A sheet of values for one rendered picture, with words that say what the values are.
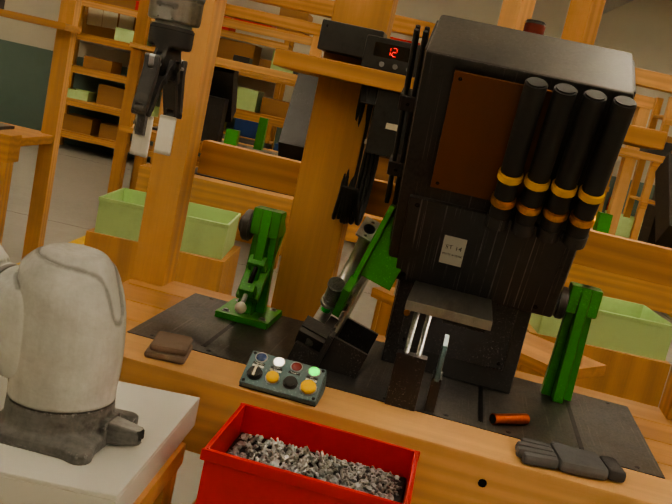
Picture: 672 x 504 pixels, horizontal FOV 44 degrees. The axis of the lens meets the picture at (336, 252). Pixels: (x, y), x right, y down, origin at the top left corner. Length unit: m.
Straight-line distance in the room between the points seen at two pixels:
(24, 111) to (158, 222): 10.69
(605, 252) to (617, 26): 10.10
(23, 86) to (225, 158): 10.69
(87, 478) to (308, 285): 1.07
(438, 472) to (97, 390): 0.65
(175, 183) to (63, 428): 1.07
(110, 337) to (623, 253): 1.37
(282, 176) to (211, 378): 0.76
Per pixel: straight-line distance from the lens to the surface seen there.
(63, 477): 1.18
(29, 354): 1.21
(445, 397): 1.78
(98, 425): 1.26
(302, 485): 1.24
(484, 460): 1.54
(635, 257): 2.18
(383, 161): 8.72
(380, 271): 1.71
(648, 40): 12.28
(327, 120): 2.07
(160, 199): 2.20
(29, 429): 1.25
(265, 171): 2.20
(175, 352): 1.62
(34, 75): 12.78
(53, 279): 1.19
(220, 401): 1.58
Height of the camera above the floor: 1.46
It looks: 10 degrees down
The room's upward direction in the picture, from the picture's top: 13 degrees clockwise
